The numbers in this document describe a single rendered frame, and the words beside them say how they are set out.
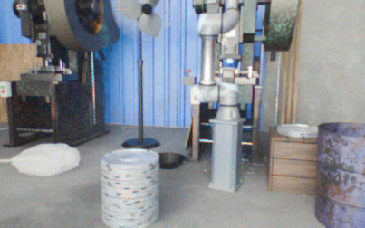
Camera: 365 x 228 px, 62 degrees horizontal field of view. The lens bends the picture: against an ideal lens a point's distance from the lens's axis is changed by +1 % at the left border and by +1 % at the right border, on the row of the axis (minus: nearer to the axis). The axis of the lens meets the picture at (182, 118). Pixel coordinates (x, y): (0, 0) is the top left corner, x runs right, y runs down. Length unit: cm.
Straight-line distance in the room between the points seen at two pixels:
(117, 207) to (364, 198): 112
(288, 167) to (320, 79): 210
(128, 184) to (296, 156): 106
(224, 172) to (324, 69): 233
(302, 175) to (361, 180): 53
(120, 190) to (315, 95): 295
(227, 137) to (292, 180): 49
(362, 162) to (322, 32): 260
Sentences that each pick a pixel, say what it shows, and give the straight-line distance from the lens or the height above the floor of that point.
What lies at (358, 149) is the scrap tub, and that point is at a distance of 155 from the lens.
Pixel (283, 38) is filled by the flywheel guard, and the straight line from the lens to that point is 250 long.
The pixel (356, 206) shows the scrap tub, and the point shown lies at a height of 16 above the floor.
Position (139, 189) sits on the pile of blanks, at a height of 20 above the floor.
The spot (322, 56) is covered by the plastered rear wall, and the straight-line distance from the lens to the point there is 396.
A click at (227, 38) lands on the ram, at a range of 265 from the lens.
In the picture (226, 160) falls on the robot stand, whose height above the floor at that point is 20.
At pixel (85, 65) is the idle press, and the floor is 79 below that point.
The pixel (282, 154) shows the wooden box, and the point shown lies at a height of 25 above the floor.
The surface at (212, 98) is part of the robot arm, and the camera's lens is 190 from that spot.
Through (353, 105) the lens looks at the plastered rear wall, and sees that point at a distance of 407.
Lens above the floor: 76
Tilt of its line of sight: 9 degrees down
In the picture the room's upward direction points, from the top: 1 degrees clockwise
